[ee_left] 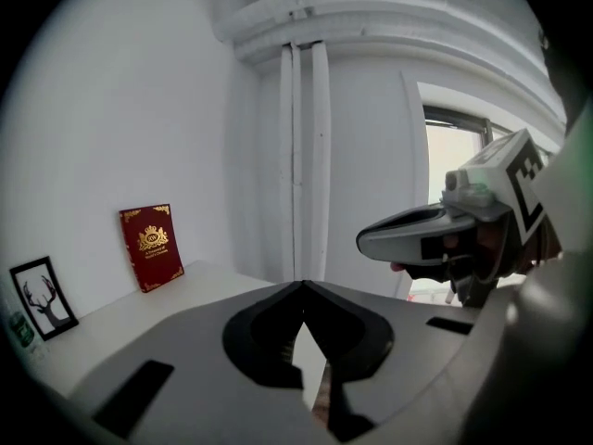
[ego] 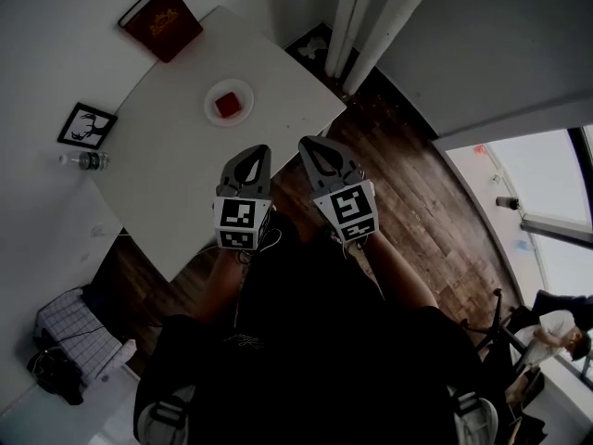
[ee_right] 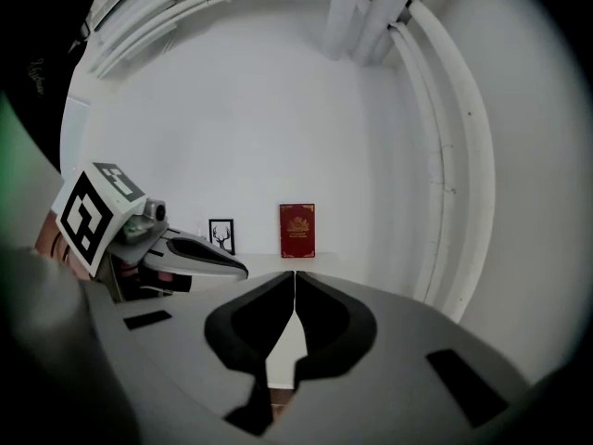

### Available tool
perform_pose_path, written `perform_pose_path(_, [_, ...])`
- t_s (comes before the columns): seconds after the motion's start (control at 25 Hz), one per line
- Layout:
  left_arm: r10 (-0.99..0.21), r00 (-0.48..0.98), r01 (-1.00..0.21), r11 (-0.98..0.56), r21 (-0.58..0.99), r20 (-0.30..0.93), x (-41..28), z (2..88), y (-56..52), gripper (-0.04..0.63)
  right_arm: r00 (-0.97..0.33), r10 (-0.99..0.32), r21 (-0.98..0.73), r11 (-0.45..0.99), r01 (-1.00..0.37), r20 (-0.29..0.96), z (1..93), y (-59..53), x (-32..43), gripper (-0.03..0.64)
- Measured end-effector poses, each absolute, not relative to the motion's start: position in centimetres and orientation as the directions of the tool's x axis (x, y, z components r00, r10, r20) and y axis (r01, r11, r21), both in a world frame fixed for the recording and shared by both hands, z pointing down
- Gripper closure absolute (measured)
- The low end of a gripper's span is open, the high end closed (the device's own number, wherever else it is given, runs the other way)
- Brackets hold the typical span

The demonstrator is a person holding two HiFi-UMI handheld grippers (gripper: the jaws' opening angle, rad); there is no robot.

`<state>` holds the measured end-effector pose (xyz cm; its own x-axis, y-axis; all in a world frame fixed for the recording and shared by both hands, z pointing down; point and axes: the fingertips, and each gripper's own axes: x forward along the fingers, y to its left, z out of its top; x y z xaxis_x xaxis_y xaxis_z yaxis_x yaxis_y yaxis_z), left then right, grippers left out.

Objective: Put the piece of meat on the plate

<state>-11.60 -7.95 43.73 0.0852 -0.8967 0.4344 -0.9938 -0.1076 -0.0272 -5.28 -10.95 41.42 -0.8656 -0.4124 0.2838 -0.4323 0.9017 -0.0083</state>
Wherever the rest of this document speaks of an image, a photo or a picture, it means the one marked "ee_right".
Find red book with gold print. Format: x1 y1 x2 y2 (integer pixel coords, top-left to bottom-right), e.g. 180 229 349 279
279 203 317 260

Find person's left forearm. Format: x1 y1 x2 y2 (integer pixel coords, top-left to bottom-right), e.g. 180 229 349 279
34 210 90 281

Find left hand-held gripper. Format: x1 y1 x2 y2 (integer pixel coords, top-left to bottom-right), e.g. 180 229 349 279
55 161 249 303

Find white vertical duct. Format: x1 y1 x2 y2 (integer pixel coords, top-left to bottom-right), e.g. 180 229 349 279
356 0 414 68
322 0 372 60

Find white curved wall conduit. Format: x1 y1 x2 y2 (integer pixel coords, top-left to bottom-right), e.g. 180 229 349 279
387 0 497 324

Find black framed deer picture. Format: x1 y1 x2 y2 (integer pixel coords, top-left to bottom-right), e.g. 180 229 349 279
208 219 236 256

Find person's black shirt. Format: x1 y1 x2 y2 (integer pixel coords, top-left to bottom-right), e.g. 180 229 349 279
0 0 101 172

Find white ceiling pipes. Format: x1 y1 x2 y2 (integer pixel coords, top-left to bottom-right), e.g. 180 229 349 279
86 0 372 79

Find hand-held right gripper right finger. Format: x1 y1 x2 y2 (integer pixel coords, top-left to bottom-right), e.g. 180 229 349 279
277 270 535 445

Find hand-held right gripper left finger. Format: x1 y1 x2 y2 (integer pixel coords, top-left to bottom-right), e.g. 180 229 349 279
79 270 297 445

